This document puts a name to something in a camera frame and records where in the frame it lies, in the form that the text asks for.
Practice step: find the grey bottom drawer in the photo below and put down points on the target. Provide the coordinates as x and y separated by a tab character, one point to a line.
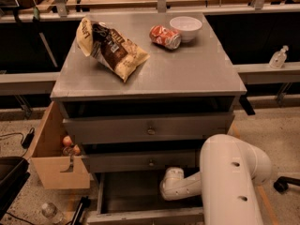
133	198

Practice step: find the grey drawer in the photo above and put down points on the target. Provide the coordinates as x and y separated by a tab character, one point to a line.
148	128
133	198
141	161

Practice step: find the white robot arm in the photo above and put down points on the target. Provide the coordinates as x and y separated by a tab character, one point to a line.
230	169

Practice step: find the grey drawer cabinet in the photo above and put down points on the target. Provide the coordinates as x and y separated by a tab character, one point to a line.
195	78

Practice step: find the grey middle drawer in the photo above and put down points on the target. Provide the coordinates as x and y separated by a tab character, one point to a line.
141	161

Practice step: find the grey top drawer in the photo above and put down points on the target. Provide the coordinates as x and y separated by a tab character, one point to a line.
148	128

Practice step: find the yellow brown chip bag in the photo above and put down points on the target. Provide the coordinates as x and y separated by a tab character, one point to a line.
107	45

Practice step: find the red soda can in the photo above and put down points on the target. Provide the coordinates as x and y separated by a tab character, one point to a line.
165	37

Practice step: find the orange fruit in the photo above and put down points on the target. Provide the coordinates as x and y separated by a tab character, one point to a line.
76	150

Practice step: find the white bowl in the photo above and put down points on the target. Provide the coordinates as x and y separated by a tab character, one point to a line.
187	27

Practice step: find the red apple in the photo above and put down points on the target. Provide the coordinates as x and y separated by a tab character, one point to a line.
67	142

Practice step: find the wooden side box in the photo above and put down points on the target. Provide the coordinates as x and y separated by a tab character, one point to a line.
55	170

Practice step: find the black power adapter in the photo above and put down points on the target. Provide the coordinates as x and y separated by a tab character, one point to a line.
28	138

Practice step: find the clear soap dispenser bottle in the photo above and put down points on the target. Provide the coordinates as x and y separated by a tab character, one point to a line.
278	59

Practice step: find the clear plastic water bottle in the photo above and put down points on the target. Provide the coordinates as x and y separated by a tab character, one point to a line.
52	213

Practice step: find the black bin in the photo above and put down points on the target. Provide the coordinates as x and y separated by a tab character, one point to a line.
13	175

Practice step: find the black stand bracket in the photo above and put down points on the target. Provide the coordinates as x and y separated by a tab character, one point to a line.
83	204

